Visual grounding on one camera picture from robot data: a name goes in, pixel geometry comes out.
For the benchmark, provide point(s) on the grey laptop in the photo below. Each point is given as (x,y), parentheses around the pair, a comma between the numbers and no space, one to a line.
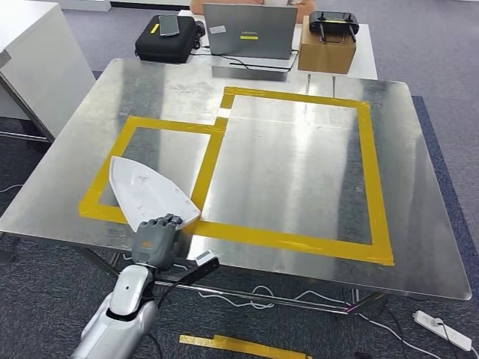
(251,29)

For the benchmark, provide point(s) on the black remote controller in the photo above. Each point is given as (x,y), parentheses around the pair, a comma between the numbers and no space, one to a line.
(333,22)

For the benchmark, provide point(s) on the black carrying case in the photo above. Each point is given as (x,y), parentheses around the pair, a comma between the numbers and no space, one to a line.
(165,49)

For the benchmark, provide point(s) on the steel side table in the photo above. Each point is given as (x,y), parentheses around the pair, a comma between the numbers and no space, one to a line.
(37,64)

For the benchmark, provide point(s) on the white power strip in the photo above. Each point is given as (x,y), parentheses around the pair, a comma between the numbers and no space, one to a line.
(441,331)

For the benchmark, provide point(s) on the person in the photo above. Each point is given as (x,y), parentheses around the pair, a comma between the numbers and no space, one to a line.
(304,12)

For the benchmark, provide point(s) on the cardboard box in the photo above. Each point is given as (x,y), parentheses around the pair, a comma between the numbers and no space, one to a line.
(326,57)

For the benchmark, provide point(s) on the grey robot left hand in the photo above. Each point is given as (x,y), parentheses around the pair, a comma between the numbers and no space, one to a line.
(151,248)

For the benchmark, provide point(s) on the small yellow tape rectangle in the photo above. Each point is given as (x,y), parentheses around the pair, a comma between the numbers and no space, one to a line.
(168,125)

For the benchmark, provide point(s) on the smartphone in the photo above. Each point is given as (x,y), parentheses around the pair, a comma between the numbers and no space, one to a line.
(169,25)

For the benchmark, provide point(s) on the steel workbench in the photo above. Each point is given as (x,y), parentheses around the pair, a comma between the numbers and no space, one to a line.
(412,198)

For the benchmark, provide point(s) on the white plastic part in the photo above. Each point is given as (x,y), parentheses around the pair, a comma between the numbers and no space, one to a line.
(149,193)

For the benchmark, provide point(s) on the yellow floor tape outline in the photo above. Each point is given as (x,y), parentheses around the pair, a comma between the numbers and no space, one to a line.
(232,343)

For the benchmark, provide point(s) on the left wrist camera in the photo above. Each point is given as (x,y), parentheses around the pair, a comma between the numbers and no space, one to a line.
(205,258)

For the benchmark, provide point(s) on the white table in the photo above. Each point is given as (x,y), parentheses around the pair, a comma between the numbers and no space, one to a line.
(365,54)

